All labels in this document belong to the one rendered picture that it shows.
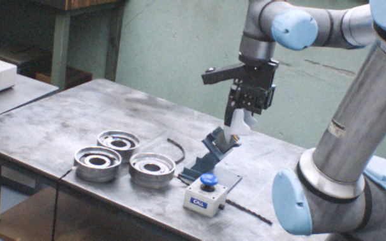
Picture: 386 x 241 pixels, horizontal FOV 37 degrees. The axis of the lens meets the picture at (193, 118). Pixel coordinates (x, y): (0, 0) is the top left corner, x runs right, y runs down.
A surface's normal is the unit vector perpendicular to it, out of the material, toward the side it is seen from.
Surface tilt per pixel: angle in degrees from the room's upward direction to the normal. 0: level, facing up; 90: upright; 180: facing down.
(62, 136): 0
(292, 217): 97
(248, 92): 90
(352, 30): 110
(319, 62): 90
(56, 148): 0
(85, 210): 0
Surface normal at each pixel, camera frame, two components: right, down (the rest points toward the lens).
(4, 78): 0.91, 0.30
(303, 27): 0.33, 0.42
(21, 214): 0.17, -0.91
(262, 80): -0.43, 0.28
